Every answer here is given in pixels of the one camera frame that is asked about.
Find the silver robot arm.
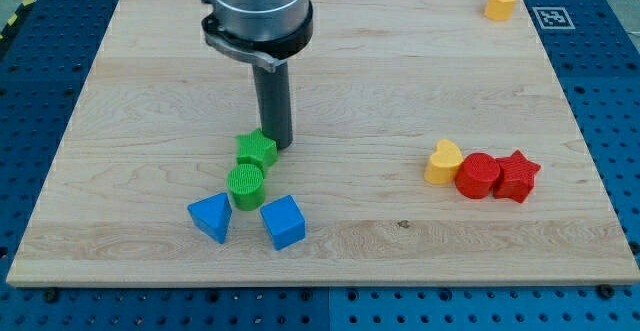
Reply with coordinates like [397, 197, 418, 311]
[201, 0, 313, 73]

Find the green circle block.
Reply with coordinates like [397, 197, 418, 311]
[227, 164, 266, 211]

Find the red circle block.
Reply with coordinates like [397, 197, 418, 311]
[455, 153, 501, 199]

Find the yellow hexagon block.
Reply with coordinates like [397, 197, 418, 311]
[484, 0, 517, 21]

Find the green star block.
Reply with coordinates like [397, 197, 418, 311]
[236, 128, 278, 176]

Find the blue cube block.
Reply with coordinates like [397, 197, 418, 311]
[260, 195, 306, 250]

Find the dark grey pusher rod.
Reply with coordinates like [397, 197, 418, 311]
[253, 62, 293, 150]

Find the wooden board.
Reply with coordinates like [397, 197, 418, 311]
[7, 0, 639, 288]

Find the blue triangle block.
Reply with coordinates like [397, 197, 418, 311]
[187, 193, 232, 244]

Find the yellow heart block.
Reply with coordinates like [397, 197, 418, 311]
[424, 139, 464, 185]

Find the red star block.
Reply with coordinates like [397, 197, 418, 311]
[493, 150, 541, 203]

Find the white fiducial marker tag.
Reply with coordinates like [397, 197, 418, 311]
[532, 6, 575, 30]

